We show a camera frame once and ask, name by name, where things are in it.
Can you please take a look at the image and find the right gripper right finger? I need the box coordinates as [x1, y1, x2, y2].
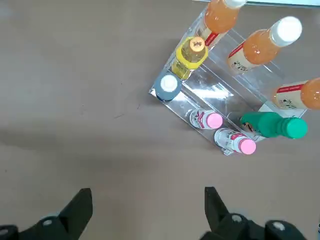
[199, 186, 311, 240]

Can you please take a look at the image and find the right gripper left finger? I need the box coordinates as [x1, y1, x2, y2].
[0, 187, 93, 240]

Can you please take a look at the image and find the clear acrylic drinks tray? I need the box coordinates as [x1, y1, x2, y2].
[148, 0, 309, 156]

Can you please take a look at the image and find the white bottle pink cap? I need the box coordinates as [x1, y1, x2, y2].
[214, 127, 257, 155]
[187, 109, 224, 130]

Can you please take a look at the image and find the green plastic bottle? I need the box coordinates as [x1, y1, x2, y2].
[239, 111, 309, 140]

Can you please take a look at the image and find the orange juice bottle white cap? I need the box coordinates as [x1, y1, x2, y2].
[203, 0, 247, 48]
[227, 16, 303, 76]
[271, 77, 320, 111]

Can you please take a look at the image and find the blue water bottle white cap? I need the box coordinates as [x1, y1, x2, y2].
[153, 74, 183, 102]

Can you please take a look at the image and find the yellow tea bottle orange cap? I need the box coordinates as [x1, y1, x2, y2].
[171, 36, 209, 81]

